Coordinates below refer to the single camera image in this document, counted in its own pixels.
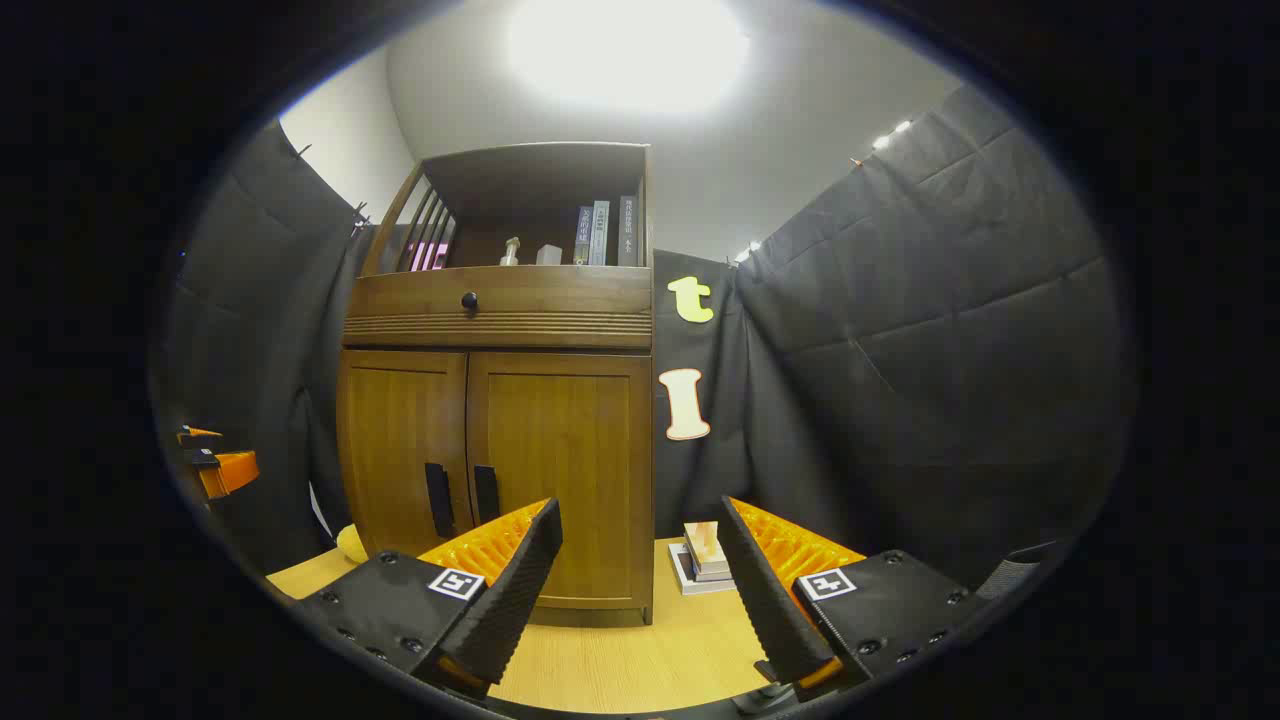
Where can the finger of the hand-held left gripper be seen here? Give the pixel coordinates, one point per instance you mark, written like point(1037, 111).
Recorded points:
point(198, 435)
point(230, 470)

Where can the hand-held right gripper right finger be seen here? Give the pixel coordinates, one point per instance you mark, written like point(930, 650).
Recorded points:
point(770, 600)

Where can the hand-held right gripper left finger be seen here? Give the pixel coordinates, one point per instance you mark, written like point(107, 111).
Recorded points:
point(515, 590)

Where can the brown wooden cabinet door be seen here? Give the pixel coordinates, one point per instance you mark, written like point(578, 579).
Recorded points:
point(400, 440)
point(570, 450)

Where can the brown wooden shoe cabinet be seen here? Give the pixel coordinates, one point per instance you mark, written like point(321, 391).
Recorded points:
point(540, 180)

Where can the white book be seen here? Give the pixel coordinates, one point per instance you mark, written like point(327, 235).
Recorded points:
point(690, 582)

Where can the brown wooden drawer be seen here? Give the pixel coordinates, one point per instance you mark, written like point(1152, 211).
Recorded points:
point(560, 290)

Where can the white translucent block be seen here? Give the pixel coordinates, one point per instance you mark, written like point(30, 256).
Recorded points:
point(548, 255)

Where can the small white figurine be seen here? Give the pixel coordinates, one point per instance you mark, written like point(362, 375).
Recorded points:
point(510, 252)

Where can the blue grey book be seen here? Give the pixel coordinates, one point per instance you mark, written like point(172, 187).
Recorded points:
point(583, 235)

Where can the light grey book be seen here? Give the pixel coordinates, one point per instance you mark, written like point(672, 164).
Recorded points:
point(599, 233)

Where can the small ceiling light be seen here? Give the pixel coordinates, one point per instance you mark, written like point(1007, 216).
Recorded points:
point(890, 135)

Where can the ceiling light panel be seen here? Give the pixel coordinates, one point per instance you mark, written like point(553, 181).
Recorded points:
point(625, 50)

